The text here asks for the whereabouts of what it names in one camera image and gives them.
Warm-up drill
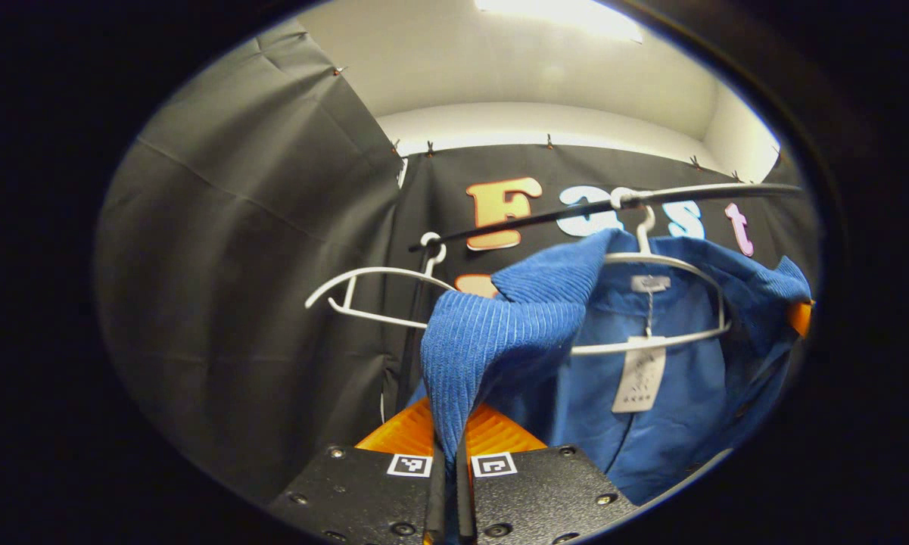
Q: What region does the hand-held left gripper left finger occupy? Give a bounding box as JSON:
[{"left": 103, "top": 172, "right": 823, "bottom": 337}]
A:
[{"left": 269, "top": 397, "right": 446, "bottom": 545}]

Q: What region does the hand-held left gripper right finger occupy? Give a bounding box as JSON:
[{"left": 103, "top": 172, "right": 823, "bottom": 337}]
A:
[{"left": 454, "top": 403, "right": 640, "bottom": 545}]

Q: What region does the blue corduroy jacket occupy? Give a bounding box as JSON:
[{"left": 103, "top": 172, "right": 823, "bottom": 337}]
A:
[{"left": 420, "top": 229, "right": 812, "bottom": 506}]

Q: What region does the white plastic hanger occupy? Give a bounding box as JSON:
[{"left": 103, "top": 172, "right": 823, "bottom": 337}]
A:
[
  {"left": 305, "top": 231, "right": 459, "bottom": 331},
  {"left": 568, "top": 204, "right": 733, "bottom": 357}
]

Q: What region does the black metal clothes rack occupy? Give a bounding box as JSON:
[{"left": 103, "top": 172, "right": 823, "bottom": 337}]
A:
[{"left": 395, "top": 182, "right": 803, "bottom": 413}]

